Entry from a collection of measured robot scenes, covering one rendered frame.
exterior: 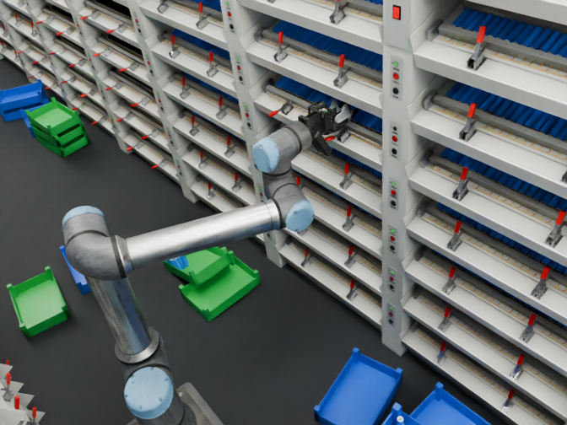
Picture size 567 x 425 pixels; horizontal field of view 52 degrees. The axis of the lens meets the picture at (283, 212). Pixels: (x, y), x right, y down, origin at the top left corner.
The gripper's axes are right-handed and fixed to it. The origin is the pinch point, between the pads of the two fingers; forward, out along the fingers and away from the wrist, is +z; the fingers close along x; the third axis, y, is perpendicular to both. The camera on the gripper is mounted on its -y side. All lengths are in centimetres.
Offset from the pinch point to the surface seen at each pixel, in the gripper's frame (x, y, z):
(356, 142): -7.9, -5.8, -4.8
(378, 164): -19.1, -7.5, -7.7
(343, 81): -3.9, 14.4, -5.6
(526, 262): -66, -22, -2
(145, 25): 110, 4, -4
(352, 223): -3.7, -43.2, -2.6
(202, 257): 70, -92, -26
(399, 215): -27.7, -22.8, -7.6
